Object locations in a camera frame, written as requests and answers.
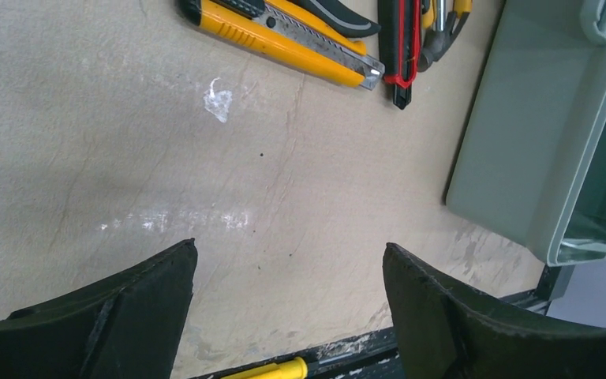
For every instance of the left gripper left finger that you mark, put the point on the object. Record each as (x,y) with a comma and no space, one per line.
(127,325)

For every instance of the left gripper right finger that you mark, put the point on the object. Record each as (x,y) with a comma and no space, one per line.
(448,329)

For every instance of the green plastic tool box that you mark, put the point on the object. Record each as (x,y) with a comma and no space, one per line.
(532,163)

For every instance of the small black hammer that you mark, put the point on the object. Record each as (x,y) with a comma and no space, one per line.
(435,45)

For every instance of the red black utility knife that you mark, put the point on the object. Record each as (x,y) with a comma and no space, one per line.
(400,46)

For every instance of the yellow black utility knife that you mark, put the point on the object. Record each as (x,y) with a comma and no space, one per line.
(288,34)

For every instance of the yellow needle nose pliers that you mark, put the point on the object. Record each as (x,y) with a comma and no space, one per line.
(449,16)

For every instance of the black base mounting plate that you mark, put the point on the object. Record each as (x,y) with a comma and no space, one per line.
(375,354)

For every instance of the yellow precision screwdriver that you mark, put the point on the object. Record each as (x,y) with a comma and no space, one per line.
(296,368)

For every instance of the black wire stripper pliers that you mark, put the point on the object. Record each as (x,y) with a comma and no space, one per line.
(340,18)

